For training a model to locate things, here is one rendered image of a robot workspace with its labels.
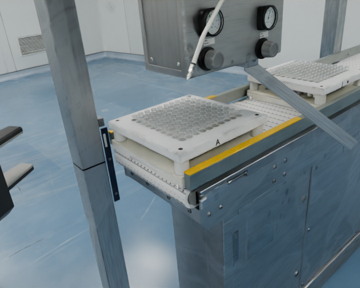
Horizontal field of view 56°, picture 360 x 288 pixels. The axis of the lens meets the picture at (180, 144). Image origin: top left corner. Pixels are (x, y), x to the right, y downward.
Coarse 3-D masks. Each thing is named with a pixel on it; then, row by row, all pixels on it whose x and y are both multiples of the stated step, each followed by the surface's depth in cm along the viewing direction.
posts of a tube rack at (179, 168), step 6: (114, 132) 74; (252, 132) 72; (258, 132) 71; (114, 138) 75; (120, 138) 74; (126, 138) 76; (174, 162) 59; (186, 162) 59; (180, 168) 59; (186, 168) 59; (180, 174) 59
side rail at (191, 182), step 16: (352, 96) 90; (336, 112) 86; (288, 128) 73; (304, 128) 78; (256, 144) 67; (272, 144) 71; (224, 160) 62; (240, 160) 65; (192, 176) 58; (208, 176) 61
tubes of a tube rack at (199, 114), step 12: (168, 108) 76; (180, 108) 76; (192, 108) 74; (204, 108) 74; (216, 108) 74; (156, 120) 70; (168, 120) 70; (180, 120) 69; (192, 120) 69; (204, 120) 67; (180, 132) 64
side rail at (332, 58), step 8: (352, 48) 141; (328, 56) 131; (336, 56) 133; (344, 56) 137; (240, 88) 101; (248, 88) 104; (224, 96) 98; (232, 96) 100; (240, 96) 102; (112, 136) 77
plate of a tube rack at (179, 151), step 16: (192, 96) 86; (144, 112) 77; (256, 112) 72; (112, 128) 73; (128, 128) 69; (144, 128) 69; (224, 128) 66; (240, 128) 66; (144, 144) 65; (160, 144) 61; (176, 144) 61; (192, 144) 60; (208, 144) 61; (176, 160) 58
